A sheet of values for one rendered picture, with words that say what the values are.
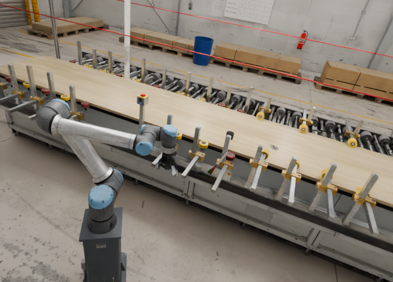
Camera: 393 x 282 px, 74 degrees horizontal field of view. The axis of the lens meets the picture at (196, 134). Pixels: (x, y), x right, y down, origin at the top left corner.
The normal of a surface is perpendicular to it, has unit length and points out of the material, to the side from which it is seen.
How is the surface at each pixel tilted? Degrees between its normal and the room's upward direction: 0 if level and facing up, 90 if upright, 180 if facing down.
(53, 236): 0
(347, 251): 90
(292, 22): 90
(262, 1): 90
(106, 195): 5
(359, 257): 90
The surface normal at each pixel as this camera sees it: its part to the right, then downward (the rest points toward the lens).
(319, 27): -0.32, 0.45
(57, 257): 0.14, -0.85
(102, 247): 0.19, 0.53
